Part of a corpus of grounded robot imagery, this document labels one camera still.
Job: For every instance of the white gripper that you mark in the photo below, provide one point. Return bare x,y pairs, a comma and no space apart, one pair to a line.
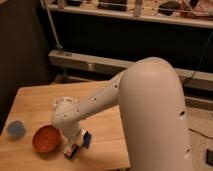
82,139

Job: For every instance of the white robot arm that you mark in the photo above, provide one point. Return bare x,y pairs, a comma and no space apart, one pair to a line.
151,102

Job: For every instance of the orange bowl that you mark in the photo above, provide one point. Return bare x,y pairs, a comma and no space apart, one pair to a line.
46,139

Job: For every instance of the black box on floor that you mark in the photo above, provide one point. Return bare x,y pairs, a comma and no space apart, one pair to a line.
209,157

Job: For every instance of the white shelf rack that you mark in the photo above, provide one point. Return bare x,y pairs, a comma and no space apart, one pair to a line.
107,40

